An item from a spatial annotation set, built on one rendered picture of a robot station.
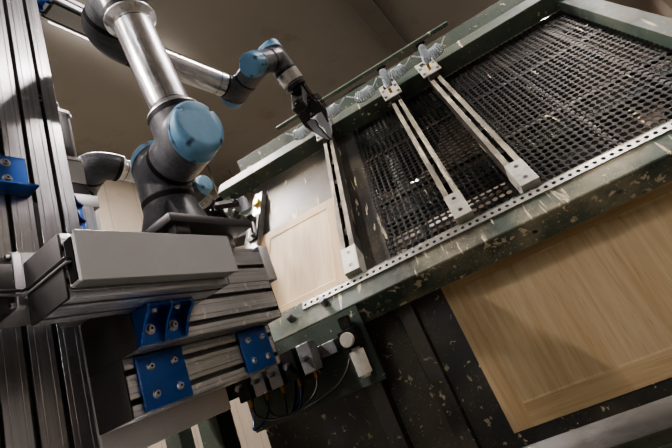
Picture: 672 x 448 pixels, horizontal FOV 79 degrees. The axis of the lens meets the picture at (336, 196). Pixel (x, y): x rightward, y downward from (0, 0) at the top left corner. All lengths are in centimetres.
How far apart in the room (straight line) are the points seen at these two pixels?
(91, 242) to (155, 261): 9
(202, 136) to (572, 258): 124
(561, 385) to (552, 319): 20
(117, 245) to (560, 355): 136
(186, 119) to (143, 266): 35
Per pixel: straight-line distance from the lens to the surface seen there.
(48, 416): 86
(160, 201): 93
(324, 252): 168
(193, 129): 86
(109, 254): 60
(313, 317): 146
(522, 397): 161
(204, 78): 130
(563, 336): 159
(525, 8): 245
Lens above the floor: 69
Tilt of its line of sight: 20 degrees up
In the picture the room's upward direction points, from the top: 24 degrees counter-clockwise
